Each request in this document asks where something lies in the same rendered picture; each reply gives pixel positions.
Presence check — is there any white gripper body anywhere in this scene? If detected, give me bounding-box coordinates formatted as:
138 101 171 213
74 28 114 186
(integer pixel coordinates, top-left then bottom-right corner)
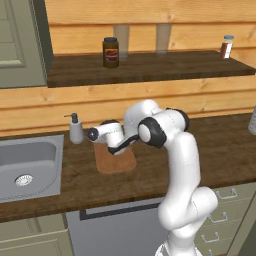
106 133 141 157

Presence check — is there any brown wooden cutting board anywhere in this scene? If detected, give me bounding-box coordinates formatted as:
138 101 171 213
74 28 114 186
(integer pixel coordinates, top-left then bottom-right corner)
92 141 138 175

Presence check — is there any grey soap dispenser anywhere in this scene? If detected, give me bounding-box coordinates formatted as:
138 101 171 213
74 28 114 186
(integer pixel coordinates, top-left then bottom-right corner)
63 112 86 146

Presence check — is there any dark wooden shelf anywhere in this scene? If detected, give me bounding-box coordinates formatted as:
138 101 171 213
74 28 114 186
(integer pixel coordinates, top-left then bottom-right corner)
46 50 256 89

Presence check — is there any grey dishwasher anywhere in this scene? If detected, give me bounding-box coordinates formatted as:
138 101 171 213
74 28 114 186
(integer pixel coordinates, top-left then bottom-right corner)
65 196 172 256

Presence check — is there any grey steel sink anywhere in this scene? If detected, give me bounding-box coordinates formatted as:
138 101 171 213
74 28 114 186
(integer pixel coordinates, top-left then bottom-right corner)
0 134 65 205

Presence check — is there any brown jar with red label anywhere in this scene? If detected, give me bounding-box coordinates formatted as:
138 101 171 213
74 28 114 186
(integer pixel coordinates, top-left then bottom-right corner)
101 36 121 69

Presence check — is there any olive base cupboard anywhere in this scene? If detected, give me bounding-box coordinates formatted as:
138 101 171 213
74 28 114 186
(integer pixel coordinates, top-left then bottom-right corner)
0 213 75 256

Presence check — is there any olive drawer front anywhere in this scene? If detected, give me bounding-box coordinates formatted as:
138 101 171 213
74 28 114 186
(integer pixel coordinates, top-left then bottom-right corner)
194 218 248 247
207 197 254 228
196 238 236 256
213 181 256 203

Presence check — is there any red spice jar blue lid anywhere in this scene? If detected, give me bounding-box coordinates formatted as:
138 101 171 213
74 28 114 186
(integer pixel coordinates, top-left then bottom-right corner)
219 34 235 61

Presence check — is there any dark dishwasher handle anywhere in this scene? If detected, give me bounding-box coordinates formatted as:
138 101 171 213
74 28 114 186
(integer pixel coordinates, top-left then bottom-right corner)
78 201 165 222

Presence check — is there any pale shelf bracket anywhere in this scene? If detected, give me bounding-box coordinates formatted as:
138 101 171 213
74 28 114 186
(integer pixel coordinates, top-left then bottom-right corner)
155 22 173 56
112 23 131 61

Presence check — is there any olive wall cupboard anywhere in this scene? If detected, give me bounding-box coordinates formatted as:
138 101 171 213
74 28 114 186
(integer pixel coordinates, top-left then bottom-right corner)
0 0 55 90

